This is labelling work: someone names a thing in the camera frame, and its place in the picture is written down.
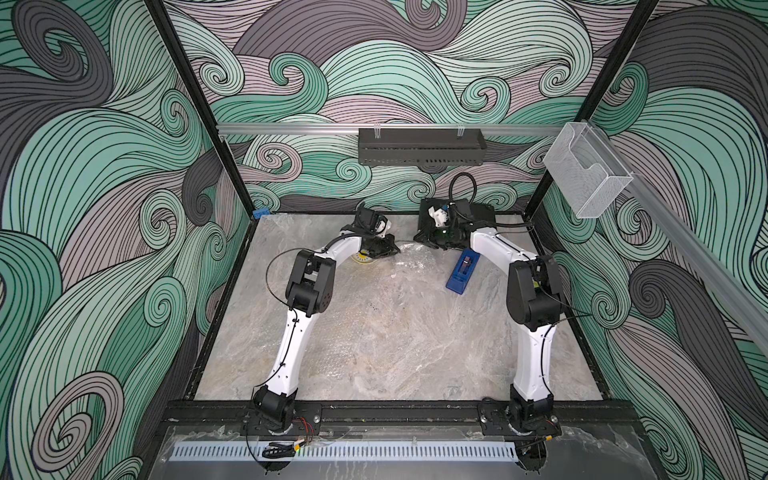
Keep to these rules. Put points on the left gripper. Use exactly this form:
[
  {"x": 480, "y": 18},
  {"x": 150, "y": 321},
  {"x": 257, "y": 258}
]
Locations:
[{"x": 389, "y": 247}]

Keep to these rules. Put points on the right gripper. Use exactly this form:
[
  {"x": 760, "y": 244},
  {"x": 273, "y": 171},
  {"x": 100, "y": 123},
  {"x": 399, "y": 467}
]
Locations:
[{"x": 428, "y": 238}]

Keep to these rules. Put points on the yellow patterned ceramic bowl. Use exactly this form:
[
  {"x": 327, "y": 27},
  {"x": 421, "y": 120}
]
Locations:
[{"x": 363, "y": 259}]

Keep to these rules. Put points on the clear bubble wrap sheet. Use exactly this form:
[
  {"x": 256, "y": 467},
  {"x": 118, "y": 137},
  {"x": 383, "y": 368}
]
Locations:
[{"x": 394, "y": 331}]

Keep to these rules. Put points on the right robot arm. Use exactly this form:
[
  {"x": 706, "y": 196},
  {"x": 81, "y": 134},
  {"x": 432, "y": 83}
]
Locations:
[{"x": 533, "y": 300}]

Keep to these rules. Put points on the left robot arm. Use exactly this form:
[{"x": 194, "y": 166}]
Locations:
[{"x": 308, "y": 294}]

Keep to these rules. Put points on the black hard case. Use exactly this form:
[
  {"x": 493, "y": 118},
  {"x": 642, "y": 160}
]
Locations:
[{"x": 464, "y": 215}]

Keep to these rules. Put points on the blue tape dispenser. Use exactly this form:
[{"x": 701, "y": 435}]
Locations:
[{"x": 463, "y": 271}]

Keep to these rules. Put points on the blue corner clip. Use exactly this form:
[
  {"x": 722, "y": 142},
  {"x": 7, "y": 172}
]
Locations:
[{"x": 259, "y": 213}]

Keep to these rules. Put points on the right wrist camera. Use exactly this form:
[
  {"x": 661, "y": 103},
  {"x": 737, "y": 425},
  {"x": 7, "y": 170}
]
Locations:
[{"x": 440, "y": 216}]

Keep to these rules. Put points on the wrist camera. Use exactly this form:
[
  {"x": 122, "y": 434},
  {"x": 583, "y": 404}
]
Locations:
[
  {"x": 382, "y": 225},
  {"x": 440, "y": 216}
]

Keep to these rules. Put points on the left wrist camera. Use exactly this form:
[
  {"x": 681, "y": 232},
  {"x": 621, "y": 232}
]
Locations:
[{"x": 382, "y": 225}]

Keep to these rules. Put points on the black perforated wall tray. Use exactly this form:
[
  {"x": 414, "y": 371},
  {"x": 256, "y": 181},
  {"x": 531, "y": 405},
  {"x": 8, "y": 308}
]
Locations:
[{"x": 421, "y": 148}]

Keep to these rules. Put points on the clear acrylic wall holder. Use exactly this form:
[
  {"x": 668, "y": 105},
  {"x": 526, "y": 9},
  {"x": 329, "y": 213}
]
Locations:
[{"x": 587, "y": 169}]

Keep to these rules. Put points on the aluminium rail back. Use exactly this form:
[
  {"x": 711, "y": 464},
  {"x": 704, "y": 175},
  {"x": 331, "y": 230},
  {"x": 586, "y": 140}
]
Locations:
[{"x": 304, "y": 128}]

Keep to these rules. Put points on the aluminium rail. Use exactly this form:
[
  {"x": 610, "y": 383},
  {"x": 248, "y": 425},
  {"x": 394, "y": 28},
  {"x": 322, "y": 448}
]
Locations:
[
  {"x": 716, "y": 219},
  {"x": 304, "y": 128}
]

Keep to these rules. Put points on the white slotted cable duct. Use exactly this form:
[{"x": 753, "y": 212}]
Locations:
[{"x": 453, "y": 451}]

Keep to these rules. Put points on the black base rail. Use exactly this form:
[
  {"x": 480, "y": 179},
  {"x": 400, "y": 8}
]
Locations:
[{"x": 492, "y": 417}]

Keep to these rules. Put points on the aluminium rail right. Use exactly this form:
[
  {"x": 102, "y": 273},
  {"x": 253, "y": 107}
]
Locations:
[{"x": 716, "y": 219}]

